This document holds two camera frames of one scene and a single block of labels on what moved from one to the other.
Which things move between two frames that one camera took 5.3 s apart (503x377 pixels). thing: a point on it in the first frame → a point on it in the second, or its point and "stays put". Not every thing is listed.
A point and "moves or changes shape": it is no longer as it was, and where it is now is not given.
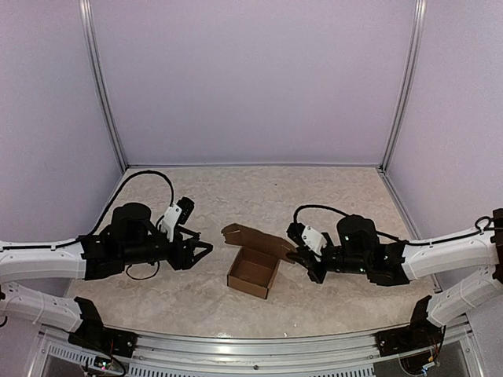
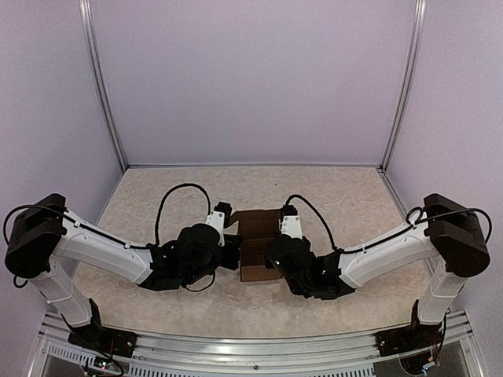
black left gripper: [178, 261] → [234, 247]
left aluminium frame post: [86, 17] stays put
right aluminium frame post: [406, 98] stays put
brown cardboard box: [258, 259] moves or changes shape
